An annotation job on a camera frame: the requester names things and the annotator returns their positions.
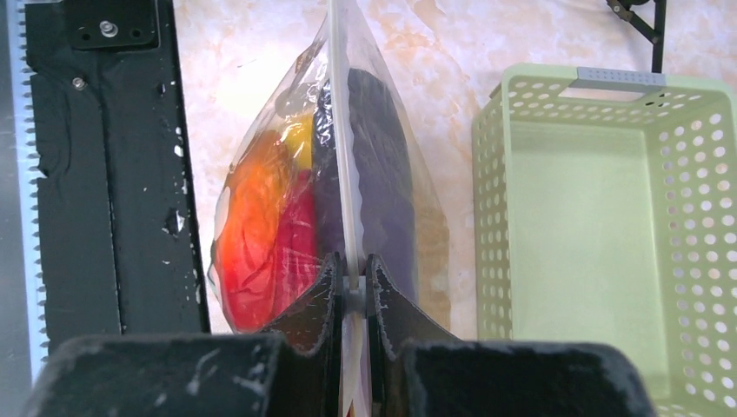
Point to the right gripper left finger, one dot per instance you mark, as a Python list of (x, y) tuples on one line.
[(292, 367)]

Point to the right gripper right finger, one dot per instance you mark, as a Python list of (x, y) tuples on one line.
[(420, 369)]

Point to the red orange toy pepper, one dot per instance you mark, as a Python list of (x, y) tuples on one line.
[(247, 220)]

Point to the red toy chili pepper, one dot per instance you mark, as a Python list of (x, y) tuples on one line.
[(297, 265)]

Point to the clear zip top bag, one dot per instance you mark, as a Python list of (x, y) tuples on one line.
[(344, 42)]

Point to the purple toy eggplant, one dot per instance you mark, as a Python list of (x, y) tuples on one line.
[(385, 179)]

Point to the yellow toy lemon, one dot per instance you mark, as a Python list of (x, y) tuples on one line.
[(297, 137)]

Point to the light green plastic basket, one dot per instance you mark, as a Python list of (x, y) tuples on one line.
[(605, 211)]

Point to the pink microphone on tripod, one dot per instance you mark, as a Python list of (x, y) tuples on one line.
[(654, 33)]

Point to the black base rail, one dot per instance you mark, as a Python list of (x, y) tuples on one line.
[(98, 209)]

